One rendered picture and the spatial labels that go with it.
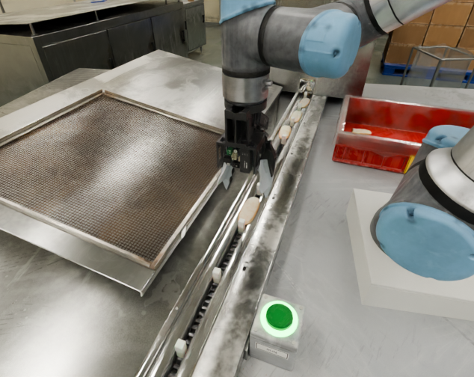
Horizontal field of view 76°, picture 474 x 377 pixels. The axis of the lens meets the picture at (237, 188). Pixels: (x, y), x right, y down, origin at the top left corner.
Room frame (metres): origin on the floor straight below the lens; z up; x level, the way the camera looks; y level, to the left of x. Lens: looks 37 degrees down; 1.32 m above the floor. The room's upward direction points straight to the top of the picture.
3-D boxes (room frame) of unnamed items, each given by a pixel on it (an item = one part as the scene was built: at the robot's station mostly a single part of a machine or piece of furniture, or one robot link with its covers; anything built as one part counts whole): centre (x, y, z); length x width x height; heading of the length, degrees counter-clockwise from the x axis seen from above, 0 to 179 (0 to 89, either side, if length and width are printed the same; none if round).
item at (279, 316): (0.24, -0.06, 0.90); 0.04 x 0.04 x 0.02
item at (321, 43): (0.44, -0.10, 1.24); 0.11 x 0.11 x 0.08; 52
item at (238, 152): (0.48, -0.01, 1.08); 0.09 x 0.08 x 0.12; 161
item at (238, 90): (0.49, -0.02, 1.16); 0.08 x 0.08 x 0.05
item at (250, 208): (0.53, -0.03, 0.86); 0.10 x 0.04 x 0.01; 160
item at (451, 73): (2.55, -1.64, 0.42); 0.40 x 0.31 x 0.67; 4
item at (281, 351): (0.24, -0.06, 0.84); 0.08 x 0.08 x 0.11; 70
